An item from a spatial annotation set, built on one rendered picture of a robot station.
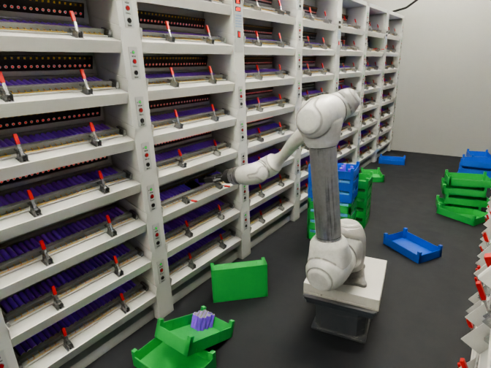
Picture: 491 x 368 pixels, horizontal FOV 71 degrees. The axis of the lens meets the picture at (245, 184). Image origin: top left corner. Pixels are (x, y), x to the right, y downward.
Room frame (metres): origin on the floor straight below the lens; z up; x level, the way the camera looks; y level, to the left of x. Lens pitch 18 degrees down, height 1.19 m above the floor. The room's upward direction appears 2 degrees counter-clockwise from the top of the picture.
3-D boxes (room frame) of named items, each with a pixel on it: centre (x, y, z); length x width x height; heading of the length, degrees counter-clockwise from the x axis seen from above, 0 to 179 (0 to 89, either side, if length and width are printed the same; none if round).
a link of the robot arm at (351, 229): (1.39, -0.45, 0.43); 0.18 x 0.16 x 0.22; 144
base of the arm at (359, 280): (1.42, -0.46, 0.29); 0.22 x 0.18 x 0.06; 164
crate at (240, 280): (1.63, 0.05, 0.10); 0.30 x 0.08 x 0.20; 98
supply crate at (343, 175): (2.28, -0.61, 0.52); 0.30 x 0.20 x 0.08; 61
